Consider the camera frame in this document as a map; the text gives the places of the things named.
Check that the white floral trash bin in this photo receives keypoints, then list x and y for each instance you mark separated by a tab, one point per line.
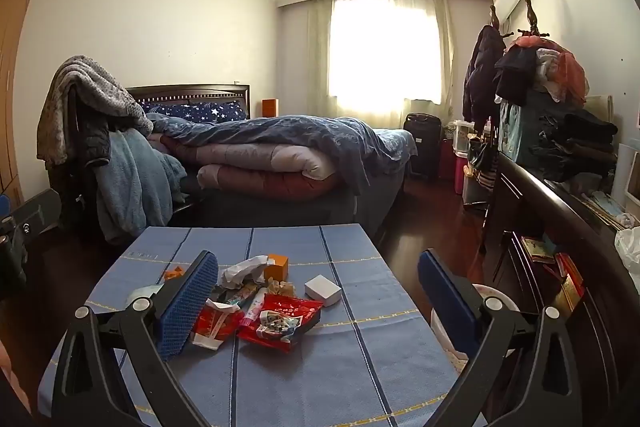
487	289

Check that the black hanging garment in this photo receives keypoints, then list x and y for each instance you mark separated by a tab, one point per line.
515	77

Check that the crumpled white tissue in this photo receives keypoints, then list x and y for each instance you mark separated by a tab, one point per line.
242	271

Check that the colourful strip wrapper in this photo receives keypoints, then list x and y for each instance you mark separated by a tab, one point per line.
241	294

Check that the red white torn wrapper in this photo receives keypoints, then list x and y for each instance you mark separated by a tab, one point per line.
215	322

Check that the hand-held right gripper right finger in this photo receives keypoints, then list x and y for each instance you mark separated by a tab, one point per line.
445	302

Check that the dark wooden dresser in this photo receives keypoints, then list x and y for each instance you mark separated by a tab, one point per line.
520	202

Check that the grey fleece blanket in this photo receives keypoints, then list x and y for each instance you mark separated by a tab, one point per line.
95	92

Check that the orange bedside cabinet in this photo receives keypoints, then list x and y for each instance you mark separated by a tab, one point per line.
270	108

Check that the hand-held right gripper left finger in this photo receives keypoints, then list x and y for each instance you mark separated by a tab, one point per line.
186	307

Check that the small white box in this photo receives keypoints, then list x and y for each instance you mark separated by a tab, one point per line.
322	291

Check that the navy star print pillow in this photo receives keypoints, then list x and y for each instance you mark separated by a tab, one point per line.
200	112

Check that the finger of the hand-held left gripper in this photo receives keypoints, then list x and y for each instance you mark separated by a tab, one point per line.
37	211

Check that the striped handbag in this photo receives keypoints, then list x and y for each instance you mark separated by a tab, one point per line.
482	164

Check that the white plastic bag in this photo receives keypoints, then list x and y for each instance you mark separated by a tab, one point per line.
629	252

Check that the dark hanging coat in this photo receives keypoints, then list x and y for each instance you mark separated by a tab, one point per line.
482	72

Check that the pale pink folded quilt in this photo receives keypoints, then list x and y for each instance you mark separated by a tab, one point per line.
260	157

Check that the small orange scrap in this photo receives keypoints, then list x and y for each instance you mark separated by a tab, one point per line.
173	275

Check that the wooden wardrobe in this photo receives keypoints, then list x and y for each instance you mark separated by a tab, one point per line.
20	57

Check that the blue patterned duvet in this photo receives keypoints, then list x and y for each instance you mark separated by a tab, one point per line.
310	132

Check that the bed with grey base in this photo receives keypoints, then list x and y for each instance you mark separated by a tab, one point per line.
300	213

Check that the brown crumpled wrapper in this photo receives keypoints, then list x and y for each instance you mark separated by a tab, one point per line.
285	288

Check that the sheer cream curtain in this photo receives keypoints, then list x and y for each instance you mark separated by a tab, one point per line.
445	57

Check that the dark wooden headboard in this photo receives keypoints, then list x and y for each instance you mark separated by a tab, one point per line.
200	92

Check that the red orange garment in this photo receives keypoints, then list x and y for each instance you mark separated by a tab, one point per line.
572	74

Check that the maroon folded quilt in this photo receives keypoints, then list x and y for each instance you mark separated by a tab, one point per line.
270	187

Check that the small printed clear packet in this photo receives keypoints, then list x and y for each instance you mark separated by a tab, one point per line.
276	325

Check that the red storage container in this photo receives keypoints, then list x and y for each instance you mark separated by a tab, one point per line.
452	169

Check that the row of books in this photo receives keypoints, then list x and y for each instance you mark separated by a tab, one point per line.
565	277

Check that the dark padded jacket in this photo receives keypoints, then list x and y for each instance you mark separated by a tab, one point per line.
92	142

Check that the bright window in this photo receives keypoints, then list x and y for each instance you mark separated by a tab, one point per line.
382	52

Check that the red snack packet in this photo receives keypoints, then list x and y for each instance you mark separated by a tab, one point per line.
292	306

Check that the black suitcase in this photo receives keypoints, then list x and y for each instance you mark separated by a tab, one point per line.
422	147

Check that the wooden coat rack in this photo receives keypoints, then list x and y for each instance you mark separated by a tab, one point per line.
531	14

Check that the small orange box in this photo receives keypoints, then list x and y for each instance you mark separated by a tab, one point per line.
277	268

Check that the blue striped tablecloth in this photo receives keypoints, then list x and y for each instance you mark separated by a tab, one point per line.
300	372

